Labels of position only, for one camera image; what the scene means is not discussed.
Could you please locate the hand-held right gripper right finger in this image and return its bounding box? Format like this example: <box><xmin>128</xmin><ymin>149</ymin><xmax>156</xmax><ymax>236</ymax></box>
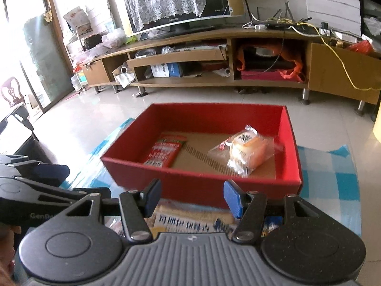
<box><xmin>223</xmin><ymin>179</ymin><xmax>320</xmax><ymax>243</ymax></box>

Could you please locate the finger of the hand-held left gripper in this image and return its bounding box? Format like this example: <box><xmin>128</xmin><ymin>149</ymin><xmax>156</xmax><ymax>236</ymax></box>
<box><xmin>0</xmin><ymin>154</ymin><xmax>71</xmax><ymax>189</ymax></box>
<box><xmin>36</xmin><ymin>186</ymin><xmax>121</xmax><ymax>215</ymax></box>

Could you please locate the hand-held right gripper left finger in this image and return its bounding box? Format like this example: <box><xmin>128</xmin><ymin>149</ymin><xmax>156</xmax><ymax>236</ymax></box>
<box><xmin>64</xmin><ymin>179</ymin><xmax>163</xmax><ymax>243</ymax></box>

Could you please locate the beige printed snack packet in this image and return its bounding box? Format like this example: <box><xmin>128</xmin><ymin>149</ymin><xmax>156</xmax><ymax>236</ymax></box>
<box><xmin>146</xmin><ymin>201</ymin><xmax>239</xmax><ymax>235</ymax></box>

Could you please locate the red cardboard box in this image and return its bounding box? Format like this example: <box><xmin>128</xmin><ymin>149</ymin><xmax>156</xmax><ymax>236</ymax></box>
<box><xmin>100</xmin><ymin>103</ymin><xmax>304</xmax><ymax>210</ymax></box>

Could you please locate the red snack packet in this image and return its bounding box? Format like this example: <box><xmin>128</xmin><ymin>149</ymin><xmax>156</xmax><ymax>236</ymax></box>
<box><xmin>143</xmin><ymin>133</ymin><xmax>188</xmax><ymax>168</ymax></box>

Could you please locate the clear bread packet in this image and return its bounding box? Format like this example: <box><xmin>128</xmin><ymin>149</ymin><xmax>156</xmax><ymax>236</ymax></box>
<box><xmin>207</xmin><ymin>124</ymin><xmax>283</xmax><ymax>178</ymax></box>

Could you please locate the wooden chair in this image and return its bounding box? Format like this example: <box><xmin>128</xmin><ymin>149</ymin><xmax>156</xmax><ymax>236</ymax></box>
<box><xmin>0</xmin><ymin>77</ymin><xmax>23</xmax><ymax>108</ymax></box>

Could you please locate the white plastic bag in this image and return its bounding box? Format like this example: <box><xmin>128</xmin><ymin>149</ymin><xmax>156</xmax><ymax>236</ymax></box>
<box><xmin>115</xmin><ymin>66</ymin><xmax>136</xmax><ymax>89</ymax></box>

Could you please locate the flat red box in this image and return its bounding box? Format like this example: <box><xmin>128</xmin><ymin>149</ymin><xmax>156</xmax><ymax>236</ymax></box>
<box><xmin>241</xmin><ymin>70</ymin><xmax>298</xmax><ymax>81</ymax></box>

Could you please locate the blue white carton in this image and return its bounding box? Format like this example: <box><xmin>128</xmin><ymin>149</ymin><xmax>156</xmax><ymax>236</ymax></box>
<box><xmin>150</xmin><ymin>62</ymin><xmax>182</xmax><ymax>78</ymax></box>

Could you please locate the white storage rack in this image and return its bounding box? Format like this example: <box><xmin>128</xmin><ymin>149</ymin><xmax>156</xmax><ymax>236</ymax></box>
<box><xmin>64</xmin><ymin>6</ymin><xmax>91</xmax><ymax>91</ymax></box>

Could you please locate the clear plastic bag pile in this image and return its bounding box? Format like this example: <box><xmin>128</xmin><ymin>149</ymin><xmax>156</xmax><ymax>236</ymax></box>
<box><xmin>100</xmin><ymin>27</ymin><xmax>127</xmax><ymax>49</ymax></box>

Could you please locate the silver media player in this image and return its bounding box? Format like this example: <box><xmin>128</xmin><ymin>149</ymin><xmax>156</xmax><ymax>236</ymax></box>
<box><xmin>170</xmin><ymin>44</ymin><xmax>227</xmax><ymax>55</ymax></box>

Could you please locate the orange plastic bag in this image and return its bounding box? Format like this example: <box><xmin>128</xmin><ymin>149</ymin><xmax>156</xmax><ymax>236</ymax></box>
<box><xmin>236</xmin><ymin>42</ymin><xmax>306</xmax><ymax>83</ymax></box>

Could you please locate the wooden television stand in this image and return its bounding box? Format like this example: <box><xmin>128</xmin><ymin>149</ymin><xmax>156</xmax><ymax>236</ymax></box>
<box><xmin>80</xmin><ymin>25</ymin><xmax>381</xmax><ymax>117</ymax></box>

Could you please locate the black router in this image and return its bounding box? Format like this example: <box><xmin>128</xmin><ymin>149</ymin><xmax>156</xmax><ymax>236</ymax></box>
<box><xmin>244</xmin><ymin>0</ymin><xmax>313</xmax><ymax>30</ymax></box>

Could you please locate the red plastic bag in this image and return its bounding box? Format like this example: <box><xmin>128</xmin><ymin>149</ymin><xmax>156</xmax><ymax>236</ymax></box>
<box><xmin>348</xmin><ymin>40</ymin><xmax>374</xmax><ymax>58</ymax></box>

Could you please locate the white lace cloth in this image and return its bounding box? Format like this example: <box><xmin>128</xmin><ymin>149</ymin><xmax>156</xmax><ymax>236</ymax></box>
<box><xmin>120</xmin><ymin>0</ymin><xmax>209</xmax><ymax>32</ymax></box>

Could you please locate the white power strip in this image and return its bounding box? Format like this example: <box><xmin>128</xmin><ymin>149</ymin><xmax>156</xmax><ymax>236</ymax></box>
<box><xmin>318</xmin><ymin>22</ymin><xmax>358</xmax><ymax>44</ymax></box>

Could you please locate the white board stack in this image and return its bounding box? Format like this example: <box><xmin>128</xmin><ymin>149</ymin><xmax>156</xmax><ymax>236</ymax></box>
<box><xmin>301</xmin><ymin>0</ymin><xmax>362</xmax><ymax>36</ymax></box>

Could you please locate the dark metal shelf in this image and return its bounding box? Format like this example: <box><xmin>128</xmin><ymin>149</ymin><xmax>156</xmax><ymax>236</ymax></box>
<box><xmin>359</xmin><ymin>0</ymin><xmax>381</xmax><ymax>41</ymax></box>

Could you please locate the black metal frame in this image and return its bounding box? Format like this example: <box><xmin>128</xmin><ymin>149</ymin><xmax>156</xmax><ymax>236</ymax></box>
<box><xmin>0</xmin><ymin>104</ymin><xmax>39</xmax><ymax>161</ymax></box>

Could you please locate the yellow cable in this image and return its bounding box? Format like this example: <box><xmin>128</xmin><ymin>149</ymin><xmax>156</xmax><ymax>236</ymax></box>
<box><xmin>256</xmin><ymin>0</ymin><xmax>376</xmax><ymax>92</ymax></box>

